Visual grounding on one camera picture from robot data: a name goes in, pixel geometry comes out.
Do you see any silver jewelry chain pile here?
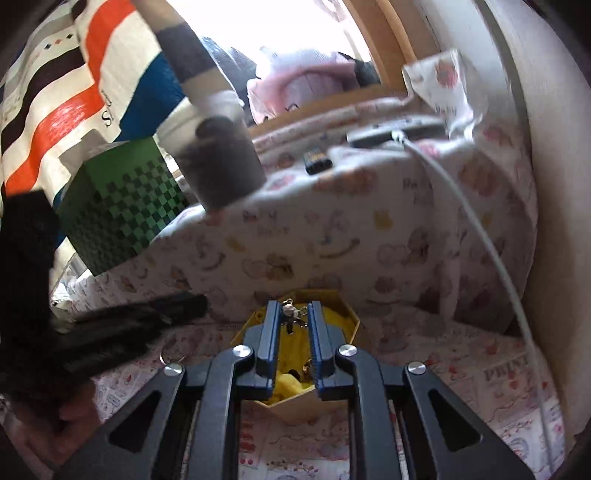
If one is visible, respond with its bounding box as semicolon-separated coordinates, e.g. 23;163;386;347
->
278;298;310;335

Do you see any small brown bead jewelry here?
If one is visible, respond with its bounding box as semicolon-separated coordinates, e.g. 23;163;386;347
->
287;369;301;382

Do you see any person's left hand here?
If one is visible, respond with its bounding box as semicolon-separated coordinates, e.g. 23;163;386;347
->
4;380;103;467

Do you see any christmas print bed cover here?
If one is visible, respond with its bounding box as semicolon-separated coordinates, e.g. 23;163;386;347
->
63;301;561;479

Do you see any hexagonal cardboard box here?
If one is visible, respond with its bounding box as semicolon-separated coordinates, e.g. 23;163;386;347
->
260;289;366;425

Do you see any green checkered tissue box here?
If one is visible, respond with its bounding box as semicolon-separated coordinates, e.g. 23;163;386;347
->
57;137;188;275

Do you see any teddy bear print sheet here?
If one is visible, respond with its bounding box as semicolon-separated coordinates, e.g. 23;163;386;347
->
65;49;538;332

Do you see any white tissue paper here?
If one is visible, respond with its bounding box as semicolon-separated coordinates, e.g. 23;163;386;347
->
59;129;111;176

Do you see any plastic tub with dark contents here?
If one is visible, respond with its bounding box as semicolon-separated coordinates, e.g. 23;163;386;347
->
156;90;266;211

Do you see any small black lighter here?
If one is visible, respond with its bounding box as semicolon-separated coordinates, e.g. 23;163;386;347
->
303;148;332;176

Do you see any striped Paris curtain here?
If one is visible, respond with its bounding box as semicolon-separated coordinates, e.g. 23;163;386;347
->
0;0;188;209

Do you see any grey charging device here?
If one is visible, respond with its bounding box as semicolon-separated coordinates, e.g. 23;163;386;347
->
346;115;448;149

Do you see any striped sock in tub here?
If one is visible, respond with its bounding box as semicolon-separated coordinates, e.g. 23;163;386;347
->
133;0;235;105

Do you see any pink plush toy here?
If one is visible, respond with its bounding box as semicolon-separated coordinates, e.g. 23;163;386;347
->
246;50;360;124

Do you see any silver bangle ring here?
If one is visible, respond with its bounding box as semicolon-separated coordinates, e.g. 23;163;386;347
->
158;336;188;368

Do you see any white charging cable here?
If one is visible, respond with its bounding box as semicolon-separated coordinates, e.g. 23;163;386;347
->
392;130;562;462

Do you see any wooden window frame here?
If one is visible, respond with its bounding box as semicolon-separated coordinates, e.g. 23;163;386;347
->
249;1;419;137

